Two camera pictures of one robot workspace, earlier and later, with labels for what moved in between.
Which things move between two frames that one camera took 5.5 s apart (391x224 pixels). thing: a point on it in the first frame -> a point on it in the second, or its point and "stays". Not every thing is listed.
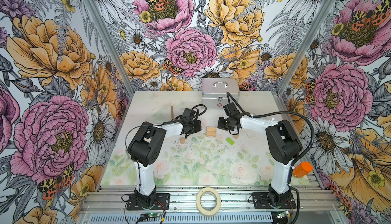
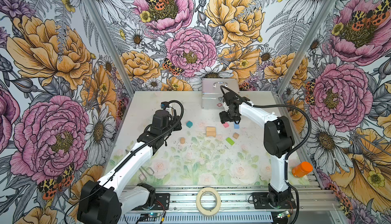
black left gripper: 198,129 -> 176,119
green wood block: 229,141 stays
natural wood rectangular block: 211,131 stays
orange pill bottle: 302,169 stays
